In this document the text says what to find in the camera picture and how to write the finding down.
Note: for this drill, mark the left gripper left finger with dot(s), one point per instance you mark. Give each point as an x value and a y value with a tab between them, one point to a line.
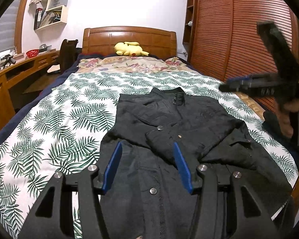
51	215

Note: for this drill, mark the red basket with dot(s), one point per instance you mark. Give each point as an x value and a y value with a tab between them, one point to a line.
32	53

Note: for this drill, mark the yellow plush toy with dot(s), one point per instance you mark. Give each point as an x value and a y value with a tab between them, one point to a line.
129	49

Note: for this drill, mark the dark desk chair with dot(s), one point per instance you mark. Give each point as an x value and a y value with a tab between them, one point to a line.
67	56

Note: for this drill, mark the spare black gripper on desk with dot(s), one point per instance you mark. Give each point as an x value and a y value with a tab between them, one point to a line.
6	61

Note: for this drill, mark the grey zebra window blind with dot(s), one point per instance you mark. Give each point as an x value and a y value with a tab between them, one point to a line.
7	26

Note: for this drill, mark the brown patterned blanket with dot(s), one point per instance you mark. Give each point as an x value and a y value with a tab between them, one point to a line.
252	104

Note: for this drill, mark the person right hand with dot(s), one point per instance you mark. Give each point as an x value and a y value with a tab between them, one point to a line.
287	117

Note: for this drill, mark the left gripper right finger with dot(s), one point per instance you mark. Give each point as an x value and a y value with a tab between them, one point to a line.
225	208

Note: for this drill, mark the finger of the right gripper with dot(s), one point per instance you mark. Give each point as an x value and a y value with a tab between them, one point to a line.
239	79
244	88

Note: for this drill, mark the wooden desk cabinet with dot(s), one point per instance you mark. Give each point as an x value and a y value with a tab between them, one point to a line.
22	82

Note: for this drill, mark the white wall shelf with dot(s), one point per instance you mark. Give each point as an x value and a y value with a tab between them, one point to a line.
48	13

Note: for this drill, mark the floral quilt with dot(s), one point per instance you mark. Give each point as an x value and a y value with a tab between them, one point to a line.
128	64

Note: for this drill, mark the black zip jacket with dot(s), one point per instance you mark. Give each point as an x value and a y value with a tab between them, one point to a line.
147	198

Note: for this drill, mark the wooden headboard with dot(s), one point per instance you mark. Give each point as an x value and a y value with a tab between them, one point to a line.
101	40

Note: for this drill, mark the palm leaf print bedspread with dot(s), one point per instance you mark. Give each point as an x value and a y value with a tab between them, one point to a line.
64	130

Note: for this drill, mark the wooden louvered wardrobe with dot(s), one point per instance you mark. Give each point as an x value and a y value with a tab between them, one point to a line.
221	35

